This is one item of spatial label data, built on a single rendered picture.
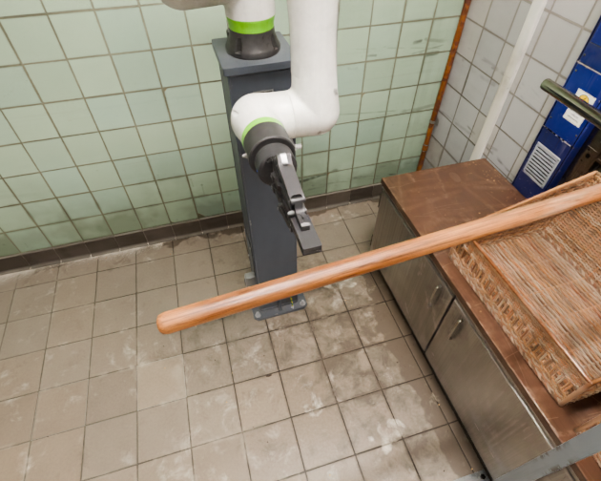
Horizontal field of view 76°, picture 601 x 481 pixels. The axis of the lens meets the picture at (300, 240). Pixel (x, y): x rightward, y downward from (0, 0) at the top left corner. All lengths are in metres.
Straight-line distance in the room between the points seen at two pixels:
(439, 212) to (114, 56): 1.40
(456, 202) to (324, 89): 0.99
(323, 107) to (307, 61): 0.10
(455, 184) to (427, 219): 0.26
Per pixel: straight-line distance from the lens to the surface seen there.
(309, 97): 0.83
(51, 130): 1.96
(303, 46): 0.80
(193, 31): 1.74
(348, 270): 0.56
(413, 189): 1.69
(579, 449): 1.14
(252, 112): 0.80
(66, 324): 2.19
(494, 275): 1.30
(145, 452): 1.78
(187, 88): 1.82
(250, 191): 1.33
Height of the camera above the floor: 1.64
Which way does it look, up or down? 48 degrees down
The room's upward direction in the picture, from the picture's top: straight up
